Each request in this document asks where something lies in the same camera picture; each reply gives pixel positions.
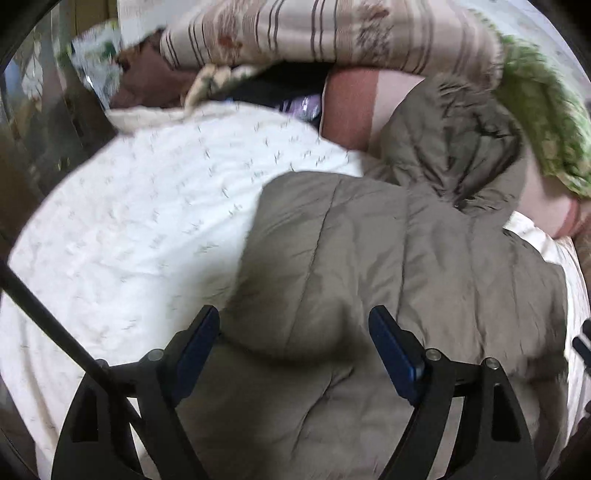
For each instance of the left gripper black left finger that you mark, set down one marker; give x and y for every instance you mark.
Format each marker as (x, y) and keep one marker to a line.
(139, 401)

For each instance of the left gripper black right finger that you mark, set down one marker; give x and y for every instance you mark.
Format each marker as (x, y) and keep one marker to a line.
(492, 442)

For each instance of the olive quilted puffer jacket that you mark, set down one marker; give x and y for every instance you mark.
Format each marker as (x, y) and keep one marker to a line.
(428, 241)

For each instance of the white leaf-print duvet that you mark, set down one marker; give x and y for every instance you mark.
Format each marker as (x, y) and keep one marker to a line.
(219, 207)

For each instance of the green patterned blanket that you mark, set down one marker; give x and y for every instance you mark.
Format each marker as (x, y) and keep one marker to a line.
(550, 111)

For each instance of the wooden mirrored wardrobe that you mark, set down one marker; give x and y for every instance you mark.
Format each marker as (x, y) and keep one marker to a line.
(51, 122)

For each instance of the dark brown garment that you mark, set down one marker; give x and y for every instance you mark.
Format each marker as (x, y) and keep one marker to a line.
(148, 79)

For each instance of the pink bed sheet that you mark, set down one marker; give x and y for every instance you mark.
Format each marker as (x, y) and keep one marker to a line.
(358, 102)

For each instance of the floral patterned bag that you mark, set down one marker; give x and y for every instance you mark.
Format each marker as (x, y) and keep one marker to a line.
(93, 55)

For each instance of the striped floral beige pillow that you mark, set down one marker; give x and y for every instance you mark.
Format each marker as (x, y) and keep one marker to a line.
(418, 37)

